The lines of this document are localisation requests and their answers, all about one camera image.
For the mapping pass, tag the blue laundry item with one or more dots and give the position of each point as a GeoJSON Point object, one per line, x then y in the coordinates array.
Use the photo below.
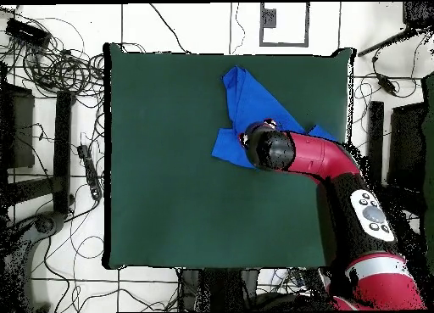
{"type": "Point", "coordinates": [251, 102]}

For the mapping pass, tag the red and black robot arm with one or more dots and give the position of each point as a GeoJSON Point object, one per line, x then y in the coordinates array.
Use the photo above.
{"type": "Point", "coordinates": [322, 153]}

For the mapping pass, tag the black stand bar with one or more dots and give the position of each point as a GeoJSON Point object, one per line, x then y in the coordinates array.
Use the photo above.
{"type": "Point", "coordinates": [62, 150]}
{"type": "Point", "coordinates": [375, 133]}

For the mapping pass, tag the dark green table cloth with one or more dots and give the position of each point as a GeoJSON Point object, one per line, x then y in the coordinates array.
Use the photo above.
{"type": "Point", "coordinates": [169, 207]}
{"type": "Point", "coordinates": [429, 157]}

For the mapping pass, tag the black rod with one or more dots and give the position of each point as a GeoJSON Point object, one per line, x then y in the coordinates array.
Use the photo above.
{"type": "Point", "coordinates": [383, 43]}

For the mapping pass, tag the black box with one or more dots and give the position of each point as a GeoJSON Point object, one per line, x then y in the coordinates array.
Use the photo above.
{"type": "Point", "coordinates": [407, 146]}
{"type": "Point", "coordinates": [20, 129]}

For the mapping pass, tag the black rectangular device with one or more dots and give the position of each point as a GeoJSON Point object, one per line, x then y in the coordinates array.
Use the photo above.
{"type": "Point", "coordinates": [310, 279]}

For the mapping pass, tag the black power strip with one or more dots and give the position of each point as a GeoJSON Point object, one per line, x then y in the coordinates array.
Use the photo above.
{"type": "Point", "coordinates": [91, 174]}

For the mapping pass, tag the grey stand foot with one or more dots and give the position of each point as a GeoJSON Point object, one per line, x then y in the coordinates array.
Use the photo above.
{"type": "Point", "coordinates": [47, 223]}

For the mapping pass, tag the black power brick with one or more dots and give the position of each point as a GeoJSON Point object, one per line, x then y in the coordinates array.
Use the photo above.
{"type": "Point", "coordinates": [27, 33]}

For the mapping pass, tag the grey floor frame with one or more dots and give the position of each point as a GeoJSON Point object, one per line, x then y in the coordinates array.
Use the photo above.
{"type": "Point", "coordinates": [261, 24]}

